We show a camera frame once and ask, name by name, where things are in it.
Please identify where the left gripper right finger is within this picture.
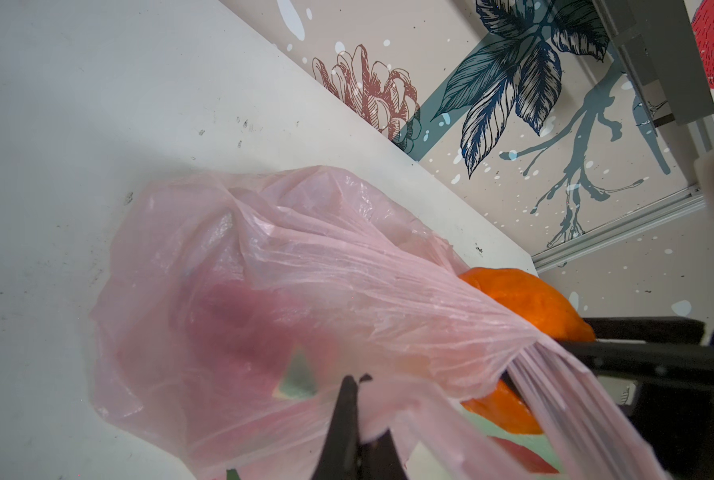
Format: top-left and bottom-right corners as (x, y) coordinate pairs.
(359, 430), (408, 480)

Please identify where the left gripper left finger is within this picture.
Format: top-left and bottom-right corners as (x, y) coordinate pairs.
(311, 375), (360, 480)

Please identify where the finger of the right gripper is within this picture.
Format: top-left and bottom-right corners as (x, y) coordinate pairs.
(559, 341), (714, 391)
(584, 316), (705, 344)

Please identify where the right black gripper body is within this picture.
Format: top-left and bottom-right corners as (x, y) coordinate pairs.
(626, 326), (714, 480)

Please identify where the orange fruit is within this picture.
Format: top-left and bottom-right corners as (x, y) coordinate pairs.
(457, 266), (598, 436)

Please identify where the pink plastic bag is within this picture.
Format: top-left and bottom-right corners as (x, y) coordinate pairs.
(91, 166), (665, 479)

